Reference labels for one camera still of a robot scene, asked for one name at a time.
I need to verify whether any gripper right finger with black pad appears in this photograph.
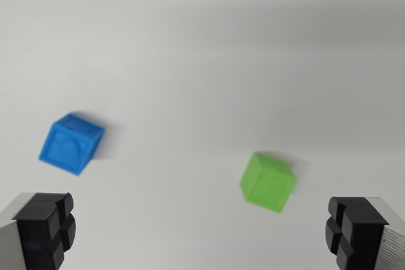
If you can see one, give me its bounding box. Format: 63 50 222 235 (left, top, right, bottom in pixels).
324 196 405 270

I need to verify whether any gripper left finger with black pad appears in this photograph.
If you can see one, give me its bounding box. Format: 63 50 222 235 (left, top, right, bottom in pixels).
0 192 77 270

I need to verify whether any blue cube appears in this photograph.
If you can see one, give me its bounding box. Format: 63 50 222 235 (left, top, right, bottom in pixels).
38 112 106 176

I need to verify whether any green cube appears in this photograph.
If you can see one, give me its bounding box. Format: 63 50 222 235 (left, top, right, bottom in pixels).
239 151 297 214

